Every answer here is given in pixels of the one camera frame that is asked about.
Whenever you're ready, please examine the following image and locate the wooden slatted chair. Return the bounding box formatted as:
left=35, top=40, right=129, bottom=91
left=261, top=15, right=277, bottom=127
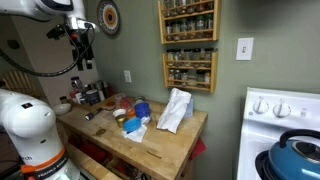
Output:
left=0, top=69, right=38, bottom=98

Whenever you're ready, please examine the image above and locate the black stove burner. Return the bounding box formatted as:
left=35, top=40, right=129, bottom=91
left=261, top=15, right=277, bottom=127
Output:
left=254, top=149, right=279, bottom=180

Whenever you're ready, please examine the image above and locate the white crumpled cloth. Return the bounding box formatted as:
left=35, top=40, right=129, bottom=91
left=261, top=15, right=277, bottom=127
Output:
left=156, top=87, right=193, bottom=134

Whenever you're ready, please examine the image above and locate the decorative patterned wall plate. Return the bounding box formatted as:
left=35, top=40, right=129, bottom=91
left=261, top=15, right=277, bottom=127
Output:
left=96, top=0, right=122, bottom=36

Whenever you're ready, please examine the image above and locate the red lidded spice jar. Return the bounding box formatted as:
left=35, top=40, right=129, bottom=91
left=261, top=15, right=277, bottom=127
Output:
left=71, top=90, right=84, bottom=105

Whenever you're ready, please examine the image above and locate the red bag under table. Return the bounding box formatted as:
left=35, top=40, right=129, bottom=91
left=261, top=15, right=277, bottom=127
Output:
left=68, top=134, right=111, bottom=164

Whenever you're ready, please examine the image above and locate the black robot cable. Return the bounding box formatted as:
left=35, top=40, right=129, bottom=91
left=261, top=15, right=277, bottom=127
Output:
left=0, top=23, right=98, bottom=78

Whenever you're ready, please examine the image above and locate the blue plastic container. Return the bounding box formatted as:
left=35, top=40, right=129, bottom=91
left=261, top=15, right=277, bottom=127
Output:
left=134, top=101, right=152, bottom=120

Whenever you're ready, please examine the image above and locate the small wooden spice rack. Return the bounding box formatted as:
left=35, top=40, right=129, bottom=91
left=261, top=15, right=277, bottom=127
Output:
left=162, top=49, right=219, bottom=94

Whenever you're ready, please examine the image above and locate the dark canister white lid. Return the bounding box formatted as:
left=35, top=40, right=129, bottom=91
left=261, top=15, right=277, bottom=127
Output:
left=85, top=89, right=101, bottom=107

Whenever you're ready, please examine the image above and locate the low wooden bench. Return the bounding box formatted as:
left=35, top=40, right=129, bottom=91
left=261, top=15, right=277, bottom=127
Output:
left=64, top=143, right=123, bottom=180

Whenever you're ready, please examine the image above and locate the large wooden spice rack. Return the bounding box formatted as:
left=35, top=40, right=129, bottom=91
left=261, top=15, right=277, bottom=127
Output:
left=157, top=0, right=222, bottom=45

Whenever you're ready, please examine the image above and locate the white ceramic bowl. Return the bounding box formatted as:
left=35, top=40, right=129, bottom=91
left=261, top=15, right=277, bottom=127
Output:
left=53, top=102, right=73, bottom=117

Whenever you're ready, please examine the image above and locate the white stove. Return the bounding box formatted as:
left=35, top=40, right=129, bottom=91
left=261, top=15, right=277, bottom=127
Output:
left=236, top=87, right=320, bottom=180

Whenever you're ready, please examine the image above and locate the orange plastic cup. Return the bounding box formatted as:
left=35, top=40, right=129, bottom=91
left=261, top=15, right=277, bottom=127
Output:
left=125, top=107, right=137, bottom=119

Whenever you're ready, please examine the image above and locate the white wall outlet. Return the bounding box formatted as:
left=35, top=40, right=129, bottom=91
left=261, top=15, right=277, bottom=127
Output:
left=123, top=69, right=133, bottom=84

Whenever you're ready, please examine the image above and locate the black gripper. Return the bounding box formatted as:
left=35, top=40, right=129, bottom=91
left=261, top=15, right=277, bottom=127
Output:
left=69, top=29, right=96, bottom=72

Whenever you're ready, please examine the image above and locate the clear plastic bag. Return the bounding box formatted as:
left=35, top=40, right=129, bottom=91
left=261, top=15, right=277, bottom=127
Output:
left=114, top=93, right=138, bottom=111

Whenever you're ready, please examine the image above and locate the pale blue box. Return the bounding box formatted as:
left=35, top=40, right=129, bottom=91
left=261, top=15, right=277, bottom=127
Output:
left=184, top=96, right=195, bottom=119

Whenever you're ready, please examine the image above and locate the crumpled white napkin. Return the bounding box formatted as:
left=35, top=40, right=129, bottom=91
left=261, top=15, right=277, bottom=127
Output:
left=121, top=116, right=152, bottom=144

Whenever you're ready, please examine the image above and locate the red hanging cloth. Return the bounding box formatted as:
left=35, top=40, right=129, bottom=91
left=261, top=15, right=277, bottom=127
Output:
left=189, top=137, right=208, bottom=161

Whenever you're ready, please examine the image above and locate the glass jar metal lid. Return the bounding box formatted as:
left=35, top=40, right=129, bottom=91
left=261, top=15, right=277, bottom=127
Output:
left=134, top=95, right=147, bottom=105

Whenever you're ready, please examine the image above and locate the white light switch plate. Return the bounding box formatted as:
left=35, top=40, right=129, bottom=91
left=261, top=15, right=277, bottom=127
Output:
left=235, top=37, right=255, bottom=62

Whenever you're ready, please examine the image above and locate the blue kettle black handle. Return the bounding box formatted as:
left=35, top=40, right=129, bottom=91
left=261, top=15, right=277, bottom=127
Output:
left=266, top=129, right=320, bottom=180

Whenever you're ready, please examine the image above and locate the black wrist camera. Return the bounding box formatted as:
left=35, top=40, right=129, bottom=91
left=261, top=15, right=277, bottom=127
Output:
left=46, top=24, right=68, bottom=41

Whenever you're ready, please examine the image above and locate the white round plastic lid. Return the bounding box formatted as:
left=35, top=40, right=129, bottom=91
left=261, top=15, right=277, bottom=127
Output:
left=112, top=108, right=127, bottom=118

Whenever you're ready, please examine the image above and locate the white stove knob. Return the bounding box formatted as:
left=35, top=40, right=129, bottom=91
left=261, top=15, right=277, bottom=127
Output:
left=272, top=99, right=292, bottom=118
left=252, top=97, right=270, bottom=115

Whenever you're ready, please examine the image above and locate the blue bowl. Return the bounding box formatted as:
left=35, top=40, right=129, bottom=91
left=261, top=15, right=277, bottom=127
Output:
left=122, top=117, right=142, bottom=134

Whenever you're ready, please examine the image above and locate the blue and silver flashlight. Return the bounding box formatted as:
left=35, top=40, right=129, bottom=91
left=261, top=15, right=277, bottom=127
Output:
left=84, top=105, right=108, bottom=122

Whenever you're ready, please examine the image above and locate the wooden butcher block table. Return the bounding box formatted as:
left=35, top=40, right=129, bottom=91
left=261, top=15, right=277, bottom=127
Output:
left=56, top=94, right=209, bottom=180

